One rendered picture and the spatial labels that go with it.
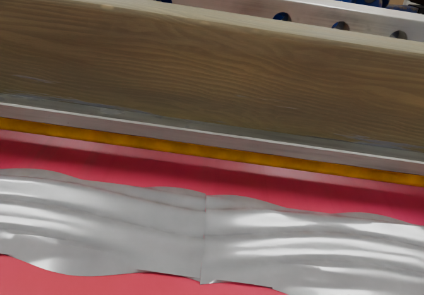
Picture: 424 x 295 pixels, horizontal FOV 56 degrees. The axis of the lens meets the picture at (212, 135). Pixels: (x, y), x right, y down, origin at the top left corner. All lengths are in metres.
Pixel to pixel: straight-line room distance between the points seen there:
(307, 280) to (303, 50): 0.13
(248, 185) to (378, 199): 0.09
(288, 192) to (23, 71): 0.19
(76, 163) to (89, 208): 0.05
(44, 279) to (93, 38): 0.13
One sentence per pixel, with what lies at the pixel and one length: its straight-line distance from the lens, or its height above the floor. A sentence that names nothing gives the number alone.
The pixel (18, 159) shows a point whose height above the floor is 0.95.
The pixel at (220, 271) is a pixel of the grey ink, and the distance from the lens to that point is 0.21.
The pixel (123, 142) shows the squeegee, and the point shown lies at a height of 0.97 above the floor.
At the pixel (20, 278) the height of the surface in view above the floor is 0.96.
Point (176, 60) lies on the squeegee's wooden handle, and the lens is 0.24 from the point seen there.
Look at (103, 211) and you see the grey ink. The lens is 0.23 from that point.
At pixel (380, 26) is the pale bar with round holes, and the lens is 0.50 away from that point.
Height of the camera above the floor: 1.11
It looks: 29 degrees down
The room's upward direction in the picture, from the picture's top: 9 degrees clockwise
